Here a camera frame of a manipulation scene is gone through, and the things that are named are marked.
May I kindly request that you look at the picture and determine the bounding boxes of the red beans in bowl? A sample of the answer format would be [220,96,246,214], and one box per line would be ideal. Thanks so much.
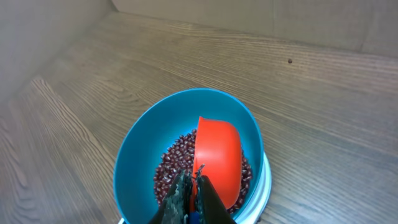
[153,129,253,214]

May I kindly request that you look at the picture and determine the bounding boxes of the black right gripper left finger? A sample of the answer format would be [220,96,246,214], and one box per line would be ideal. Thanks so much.
[149,170,192,224]

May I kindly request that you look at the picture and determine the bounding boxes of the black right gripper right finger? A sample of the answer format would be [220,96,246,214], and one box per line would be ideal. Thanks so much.
[195,164,236,224]

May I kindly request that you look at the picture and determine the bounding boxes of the white kitchen scale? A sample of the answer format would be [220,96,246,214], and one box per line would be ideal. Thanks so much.
[114,153,272,224]

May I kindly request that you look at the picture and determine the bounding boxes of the red measuring scoop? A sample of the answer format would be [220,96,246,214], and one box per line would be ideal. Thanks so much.
[193,117,242,209]

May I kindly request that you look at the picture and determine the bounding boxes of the blue bowl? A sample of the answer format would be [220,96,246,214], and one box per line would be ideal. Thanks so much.
[113,88,265,224]

